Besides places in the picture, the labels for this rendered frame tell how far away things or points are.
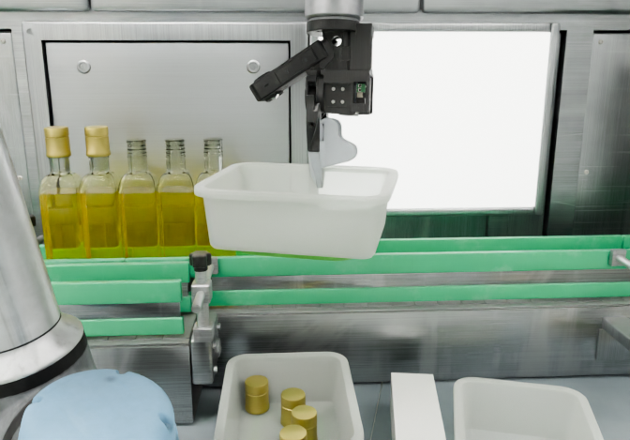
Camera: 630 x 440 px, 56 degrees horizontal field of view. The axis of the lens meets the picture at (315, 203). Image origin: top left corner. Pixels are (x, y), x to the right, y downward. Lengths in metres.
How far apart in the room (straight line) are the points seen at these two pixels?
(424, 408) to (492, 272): 0.26
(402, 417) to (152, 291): 0.37
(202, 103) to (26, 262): 0.55
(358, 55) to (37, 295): 0.46
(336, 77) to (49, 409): 0.48
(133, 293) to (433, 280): 0.46
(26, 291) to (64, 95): 0.58
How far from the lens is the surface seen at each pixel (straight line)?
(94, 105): 1.09
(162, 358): 0.88
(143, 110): 1.07
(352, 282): 0.95
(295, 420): 0.82
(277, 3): 1.05
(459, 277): 0.98
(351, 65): 0.77
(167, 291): 0.85
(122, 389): 0.54
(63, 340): 0.60
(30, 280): 0.58
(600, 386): 1.10
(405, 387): 0.89
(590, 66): 1.21
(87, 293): 0.88
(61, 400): 0.54
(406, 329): 0.97
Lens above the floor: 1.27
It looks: 14 degrees down
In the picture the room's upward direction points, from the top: straight up
